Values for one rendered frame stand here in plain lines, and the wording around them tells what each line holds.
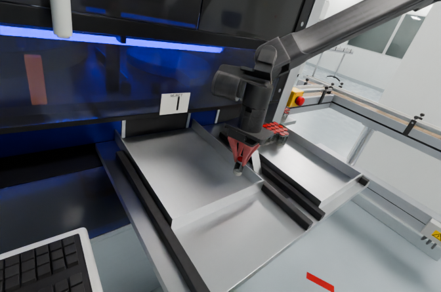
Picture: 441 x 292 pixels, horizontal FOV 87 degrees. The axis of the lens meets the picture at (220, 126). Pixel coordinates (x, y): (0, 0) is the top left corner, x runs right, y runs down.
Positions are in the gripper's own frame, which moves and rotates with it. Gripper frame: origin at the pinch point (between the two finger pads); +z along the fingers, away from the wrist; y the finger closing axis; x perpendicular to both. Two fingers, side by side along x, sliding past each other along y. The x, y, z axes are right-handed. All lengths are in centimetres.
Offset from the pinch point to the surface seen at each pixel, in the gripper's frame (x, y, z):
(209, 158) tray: -3.2, 11.3, 6.7
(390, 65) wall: -853, -26, 6
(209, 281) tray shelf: 23.1, -10.0, 8.5
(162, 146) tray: 3.7, 23.5, 6.0
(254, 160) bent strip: -8.9, -0.3, 3.6
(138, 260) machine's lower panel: 7, 27, 56
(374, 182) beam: -111, -40, 42
